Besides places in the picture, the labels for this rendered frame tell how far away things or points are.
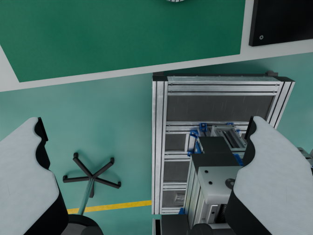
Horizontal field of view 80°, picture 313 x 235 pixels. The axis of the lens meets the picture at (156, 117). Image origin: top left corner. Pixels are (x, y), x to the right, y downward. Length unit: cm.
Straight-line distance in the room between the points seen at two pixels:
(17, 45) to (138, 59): 30
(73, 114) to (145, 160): 71
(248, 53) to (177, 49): 19
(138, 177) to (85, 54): 149
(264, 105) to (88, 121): 125
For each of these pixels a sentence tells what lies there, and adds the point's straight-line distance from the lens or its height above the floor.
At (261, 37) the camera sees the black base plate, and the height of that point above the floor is 77.
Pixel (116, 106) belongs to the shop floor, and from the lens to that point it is 144.
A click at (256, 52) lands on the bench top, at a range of 60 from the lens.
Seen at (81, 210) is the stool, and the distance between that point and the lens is 165.
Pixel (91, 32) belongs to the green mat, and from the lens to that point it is 54.
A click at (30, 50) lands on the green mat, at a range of 60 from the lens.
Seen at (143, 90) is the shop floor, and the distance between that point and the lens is 136.
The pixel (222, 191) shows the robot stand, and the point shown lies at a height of 98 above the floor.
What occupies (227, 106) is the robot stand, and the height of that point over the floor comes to 21.
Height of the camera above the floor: 126
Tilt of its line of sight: 60 degrees down
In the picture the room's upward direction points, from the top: 176 degrees clockwise
